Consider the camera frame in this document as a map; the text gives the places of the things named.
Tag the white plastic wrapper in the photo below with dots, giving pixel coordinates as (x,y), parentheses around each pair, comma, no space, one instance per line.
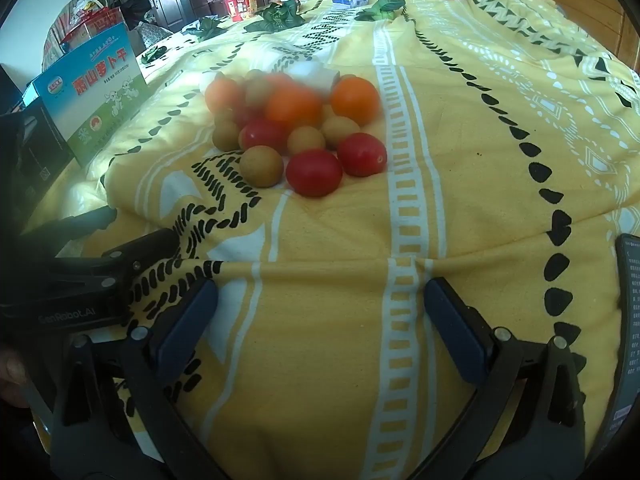
(312,76)

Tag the green leafy vegetable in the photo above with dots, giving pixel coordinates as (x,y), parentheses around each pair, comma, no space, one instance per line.
(152,54)
(277,15)
(382,5)
(205,27)

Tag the round red striped tabletop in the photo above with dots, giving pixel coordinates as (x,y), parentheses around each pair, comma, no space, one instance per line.
(55,40)

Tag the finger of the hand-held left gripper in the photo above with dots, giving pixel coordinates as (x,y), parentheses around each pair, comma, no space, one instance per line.
(150,247)
(85,222)

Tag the blue and green carton box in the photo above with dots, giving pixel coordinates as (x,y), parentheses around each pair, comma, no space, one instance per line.
(95,100)

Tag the red snack box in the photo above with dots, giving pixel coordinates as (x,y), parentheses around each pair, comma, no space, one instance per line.
(241,6)

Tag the red gift box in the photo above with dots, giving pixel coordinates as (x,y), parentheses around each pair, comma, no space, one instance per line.
(97,22)

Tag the person's left hand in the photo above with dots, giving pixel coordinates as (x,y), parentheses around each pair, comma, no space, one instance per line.
(10,375)

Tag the black bag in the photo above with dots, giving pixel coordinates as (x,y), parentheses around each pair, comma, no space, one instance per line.
(136,10)

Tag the red cherry tomato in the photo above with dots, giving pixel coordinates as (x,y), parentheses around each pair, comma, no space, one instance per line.
(362,154)
(243,117)
(263,134)
(314,172)

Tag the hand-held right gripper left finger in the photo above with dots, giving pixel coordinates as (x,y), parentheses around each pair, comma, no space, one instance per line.
(185,330)

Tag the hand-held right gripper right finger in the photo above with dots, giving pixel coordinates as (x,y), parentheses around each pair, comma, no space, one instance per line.
(455,330)

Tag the brown cardboard box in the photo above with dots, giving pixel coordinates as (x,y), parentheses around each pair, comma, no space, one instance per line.
(134,37)

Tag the pile of mixed fruit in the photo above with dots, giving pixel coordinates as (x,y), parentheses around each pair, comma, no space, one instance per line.
(260,166)

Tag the black printed box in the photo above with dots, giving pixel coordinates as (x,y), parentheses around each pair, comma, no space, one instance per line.
(35,150)

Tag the yellow patterned blanket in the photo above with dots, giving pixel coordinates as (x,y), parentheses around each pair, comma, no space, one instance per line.
(325,310)

